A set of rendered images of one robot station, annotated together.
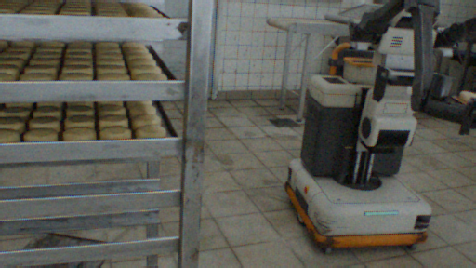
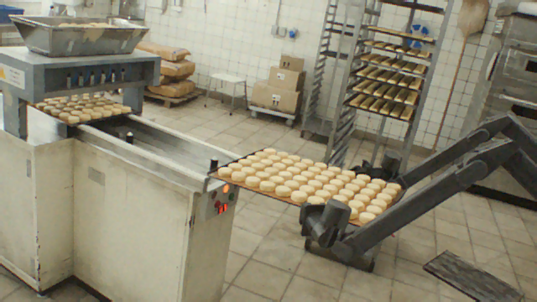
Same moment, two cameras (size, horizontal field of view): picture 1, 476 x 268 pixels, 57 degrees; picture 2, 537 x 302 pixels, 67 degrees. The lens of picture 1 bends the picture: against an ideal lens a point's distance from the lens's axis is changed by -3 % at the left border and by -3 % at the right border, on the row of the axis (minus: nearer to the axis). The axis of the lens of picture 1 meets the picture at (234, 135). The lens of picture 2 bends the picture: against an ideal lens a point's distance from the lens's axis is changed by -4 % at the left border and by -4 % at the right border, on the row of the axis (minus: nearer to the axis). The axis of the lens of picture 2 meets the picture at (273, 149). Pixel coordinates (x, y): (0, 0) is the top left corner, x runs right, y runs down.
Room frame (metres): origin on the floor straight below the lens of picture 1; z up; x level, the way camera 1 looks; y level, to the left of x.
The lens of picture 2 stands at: (1.86, -2.11, 1.57)
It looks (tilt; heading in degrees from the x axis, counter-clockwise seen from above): 20 degrees down; 127
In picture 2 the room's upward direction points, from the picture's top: 11 degrees clockwise
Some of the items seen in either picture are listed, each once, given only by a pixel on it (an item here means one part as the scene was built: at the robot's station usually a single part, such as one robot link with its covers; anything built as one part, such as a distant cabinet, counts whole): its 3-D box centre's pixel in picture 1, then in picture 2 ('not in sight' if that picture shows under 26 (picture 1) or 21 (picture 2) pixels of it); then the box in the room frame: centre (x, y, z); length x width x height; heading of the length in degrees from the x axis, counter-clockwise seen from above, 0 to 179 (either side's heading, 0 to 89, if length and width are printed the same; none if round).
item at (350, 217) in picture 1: (352, 198); not in sight; (2.32, -0.71, 0.16); 0.67 x 0.64 x 0.25; 11
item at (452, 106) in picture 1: (458, 113); (370, 174); (1.24, -0.64, 0.99); 0.07 x 0.07 x 0.10; 56
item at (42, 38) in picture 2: not in sight; (84, 37); (-0.06, -1.15, 1.25); 0.56 x 0.29 x 0.14; 102
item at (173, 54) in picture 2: not in sight; (160, 51); (-2.92, 1.38, 0.62); 0.72 x 0.42 x 0.17; 28
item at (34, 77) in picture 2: not in sight; (82, 86); (-0.06, -1.15, 1.01); 0.72 x 0.33 x 0.34; 102
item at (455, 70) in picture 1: (467, 78); not in sight; (5.58, -2.89, 0.33); 0.54 x 0.53 x 0.66; 21
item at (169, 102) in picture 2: not in sight; (153, 91); (-2.96, 1.34, 0.06); 1.20 x 0.80 x 0.11; 24
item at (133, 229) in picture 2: not in sight; (150, 228); (0.43, -1.05, 0.45); 0.70 x 0.34 x 0.90; 12
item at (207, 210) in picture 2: not in sight; (221, 196); (0.79, -0.97, 0.77); 0.24 x 0.04 x 0.14; 102
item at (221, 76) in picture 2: not in sight; (228, 92); (-2.12, 1.96, 0.23); 0.45 x 0.45 x 0.46; 13
